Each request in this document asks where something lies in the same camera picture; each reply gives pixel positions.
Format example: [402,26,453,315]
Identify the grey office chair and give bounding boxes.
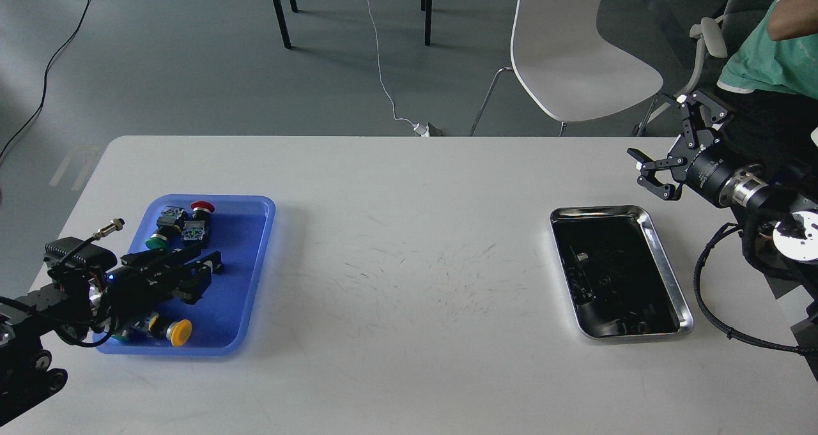
[633,0,793,139]

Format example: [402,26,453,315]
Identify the black table leg left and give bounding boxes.
[272,0,299,50]

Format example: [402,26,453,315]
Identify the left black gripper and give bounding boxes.
[105,250,223,324]

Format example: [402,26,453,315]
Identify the blue plastic tray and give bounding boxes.
[92,195,277,358]

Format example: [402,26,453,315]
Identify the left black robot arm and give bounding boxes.
[1,218,223,424]

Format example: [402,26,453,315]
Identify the black table leg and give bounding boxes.
[272,0,299,50]
[420,0,433,46]

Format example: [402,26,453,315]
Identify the silver metal tray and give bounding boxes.
[550,205,695,342]

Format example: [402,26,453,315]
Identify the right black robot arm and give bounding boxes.
[628,89,816,298]

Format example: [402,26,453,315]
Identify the black table leg right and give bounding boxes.
[420,0,433,46]

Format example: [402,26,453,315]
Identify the person in green shirt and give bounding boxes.
[716,0,817,171]

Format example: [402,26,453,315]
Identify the orange green switch block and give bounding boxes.
[111,319,151,345]

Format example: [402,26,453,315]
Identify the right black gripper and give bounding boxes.
[626,89,755,208]

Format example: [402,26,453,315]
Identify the white cable on floor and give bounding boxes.
[363,0,443,137]

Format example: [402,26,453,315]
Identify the white plastic chair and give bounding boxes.
[509,0,663,127]

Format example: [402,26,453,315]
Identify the green push button switch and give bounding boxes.
[145,206,188,252]

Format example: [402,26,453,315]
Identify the black floor cable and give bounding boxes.
[0,0,94,161]

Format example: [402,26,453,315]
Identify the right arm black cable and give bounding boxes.
[693,221,818,356]

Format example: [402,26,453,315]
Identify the red push button switch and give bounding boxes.
[181,201,215,248]

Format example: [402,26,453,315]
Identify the yellow push button switch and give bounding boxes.
[147,314,192,347]

